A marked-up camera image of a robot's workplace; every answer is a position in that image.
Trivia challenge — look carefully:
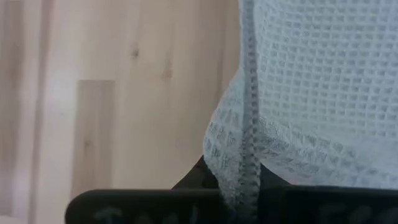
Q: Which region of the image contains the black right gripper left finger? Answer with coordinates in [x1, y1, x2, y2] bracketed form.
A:
[65, 155, 231, 224]

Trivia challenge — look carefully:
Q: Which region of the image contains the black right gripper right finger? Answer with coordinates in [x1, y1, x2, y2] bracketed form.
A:
[257, 164, 398, 224]

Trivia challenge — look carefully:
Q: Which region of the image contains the large grey waffle towel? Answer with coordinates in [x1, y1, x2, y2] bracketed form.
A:
[202, 0, 398, 218]

